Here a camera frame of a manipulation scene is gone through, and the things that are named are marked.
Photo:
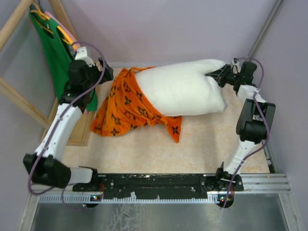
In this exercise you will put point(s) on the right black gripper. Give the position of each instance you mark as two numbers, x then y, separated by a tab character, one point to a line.
224	71

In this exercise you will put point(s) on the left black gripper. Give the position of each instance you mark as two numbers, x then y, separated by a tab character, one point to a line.
107	75

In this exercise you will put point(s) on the white pillow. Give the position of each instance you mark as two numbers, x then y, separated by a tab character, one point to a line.
183	88

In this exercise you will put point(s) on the orange patterned pillowcase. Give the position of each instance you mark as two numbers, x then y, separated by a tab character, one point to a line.
126	108

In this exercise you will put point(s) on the green tank top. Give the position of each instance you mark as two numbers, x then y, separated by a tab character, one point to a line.
71	78

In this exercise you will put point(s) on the yellow clothes hanger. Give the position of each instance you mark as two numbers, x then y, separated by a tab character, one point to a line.
65	35

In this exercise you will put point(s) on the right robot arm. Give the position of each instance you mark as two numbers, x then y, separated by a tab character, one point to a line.
255	120

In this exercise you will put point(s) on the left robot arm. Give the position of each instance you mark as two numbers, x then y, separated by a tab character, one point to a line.
45	165

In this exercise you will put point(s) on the wooden clothes rack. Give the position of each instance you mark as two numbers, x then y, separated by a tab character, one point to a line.
27	99

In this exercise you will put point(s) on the pink shirt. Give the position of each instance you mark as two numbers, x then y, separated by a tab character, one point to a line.
59	51

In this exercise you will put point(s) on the teal clothes hanger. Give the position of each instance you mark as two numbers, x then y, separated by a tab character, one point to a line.
36	5

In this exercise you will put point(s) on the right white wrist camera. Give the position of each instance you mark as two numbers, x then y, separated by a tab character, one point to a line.
235	63

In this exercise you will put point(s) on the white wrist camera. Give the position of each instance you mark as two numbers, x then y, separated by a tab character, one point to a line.
235	63
82	53

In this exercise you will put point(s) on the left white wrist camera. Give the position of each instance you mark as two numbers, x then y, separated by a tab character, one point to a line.
82	53

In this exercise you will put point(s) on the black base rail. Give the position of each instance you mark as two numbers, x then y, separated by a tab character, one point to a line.
166	189

